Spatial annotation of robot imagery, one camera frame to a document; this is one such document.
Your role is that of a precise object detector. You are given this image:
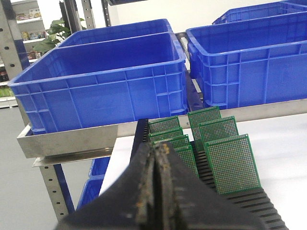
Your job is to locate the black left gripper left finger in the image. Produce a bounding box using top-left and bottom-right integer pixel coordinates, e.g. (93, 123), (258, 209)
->
(55, 143), (154, 230)

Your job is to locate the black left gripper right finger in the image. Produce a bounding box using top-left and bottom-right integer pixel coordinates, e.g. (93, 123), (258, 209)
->
(154, 142), (268, 230)

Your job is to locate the green perforated circuit board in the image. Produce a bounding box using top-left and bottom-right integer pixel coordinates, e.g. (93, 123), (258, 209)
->
(152, 134), (190, 149)
(175, 145), (199, 177)
(149, 127), (183, 142)
(198, 116), (239, 143)
(188, 106), (221, 142)
(149, 116), (180, 133)
(203, 134), (261, 195)

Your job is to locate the blue crate on lower shelf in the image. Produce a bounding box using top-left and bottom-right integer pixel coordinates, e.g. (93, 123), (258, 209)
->
(77, 157), (110, 210)

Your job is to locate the green potted plant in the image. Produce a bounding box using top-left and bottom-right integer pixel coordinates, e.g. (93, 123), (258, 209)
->
(33, 18), (72, 54)

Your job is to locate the blue plastic crate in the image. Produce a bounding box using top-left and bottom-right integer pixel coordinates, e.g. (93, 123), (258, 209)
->
(186, 12), (307, 109)
(57, 19), (173, 48)
(213, 0), (307, 24)
(8, 33), (188, 134)

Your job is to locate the perforated metal shelf upright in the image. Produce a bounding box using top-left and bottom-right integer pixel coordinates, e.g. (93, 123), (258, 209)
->
(0, 0), (31, 127)

